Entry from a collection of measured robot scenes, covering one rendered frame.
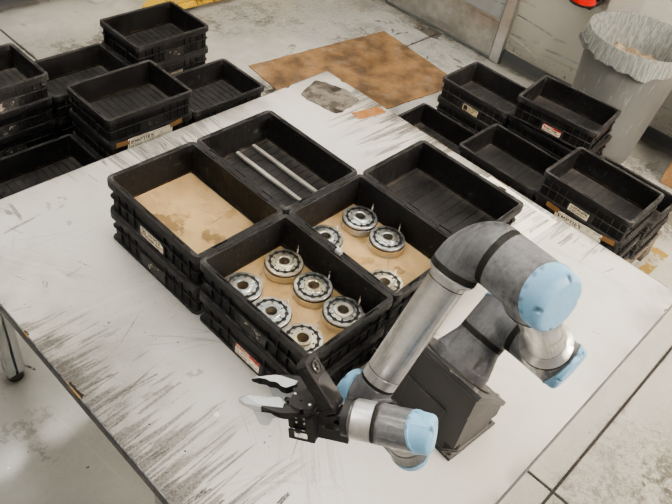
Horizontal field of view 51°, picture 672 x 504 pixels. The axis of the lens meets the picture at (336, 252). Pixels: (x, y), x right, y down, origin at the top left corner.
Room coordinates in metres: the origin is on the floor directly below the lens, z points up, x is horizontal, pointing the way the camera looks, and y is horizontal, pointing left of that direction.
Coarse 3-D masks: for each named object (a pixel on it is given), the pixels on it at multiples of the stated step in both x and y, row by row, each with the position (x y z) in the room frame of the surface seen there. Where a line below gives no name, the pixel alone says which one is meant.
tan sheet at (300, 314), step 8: (280, 248) 1.41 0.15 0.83; (264, 256) 1.37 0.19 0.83; (248, 264) 1.33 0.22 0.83; (256, 264) 1.33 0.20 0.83; (248, 272) 1.30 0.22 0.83; (256, 272) 1.31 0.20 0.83; (304, 272) 1.34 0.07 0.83; (264, 280) 1.28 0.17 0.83; (264, 288) 1.25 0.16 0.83; (272, 288) 1.26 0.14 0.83; (280, 288) 1.27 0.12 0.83; (288, 288) 1.27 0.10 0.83; (264, 296) 1.23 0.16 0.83; (272, 296) 1.23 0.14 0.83; (280, 296) 1.24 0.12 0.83; (288, 304) 1.22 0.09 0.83; (296, 304) 1.22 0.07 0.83; (296, 312) 1.19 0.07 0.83; (304, 312) 1.20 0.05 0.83; (312, 312) 1.20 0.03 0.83; (320, 312) 1.21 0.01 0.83; (296, 320) 1.17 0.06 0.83; (304, 320) 1.17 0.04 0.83; (312, 320) 1.18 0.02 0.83; (320, 320) 1.18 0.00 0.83; (320, 328) 1.16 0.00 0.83; (328, 336) 1.14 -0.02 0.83
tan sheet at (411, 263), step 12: (336, 216) 1.59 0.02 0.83; (348, 240) 1.50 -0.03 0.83; (360, 240) 1.51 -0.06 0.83; (348, 252) 1.45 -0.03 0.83; (360, 252) 1.46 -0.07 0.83; (372, 252) 1.47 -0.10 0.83; (408, 252) 1.50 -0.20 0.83; (360, 264) 1.41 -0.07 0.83; (372, 264) 1.42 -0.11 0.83; (384, 264) 1.43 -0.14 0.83; (396, 264) 1.44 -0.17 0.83; (408, 264) 1.45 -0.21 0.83; (420, 264) 1.46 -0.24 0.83; (408, 276) 1.40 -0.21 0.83
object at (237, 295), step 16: (272, 224) 1.39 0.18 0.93; (240, 240) 1.31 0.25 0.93; (320, 240) 1.37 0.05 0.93; (208, 256) 1.23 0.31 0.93; (336, 256) 1.32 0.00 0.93; (208, 272) 1.18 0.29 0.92; (224, 288) 1.15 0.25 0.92; (240, 304) 1.11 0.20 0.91; (384, 304) 1.19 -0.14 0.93; (256, 320) 1.08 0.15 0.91; (368, 320) 1.13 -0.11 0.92; (288, 336) 1.03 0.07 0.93; (336, 336) 1.06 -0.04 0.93; (304, 352) 0.99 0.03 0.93; (320, 352) 1.00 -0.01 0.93
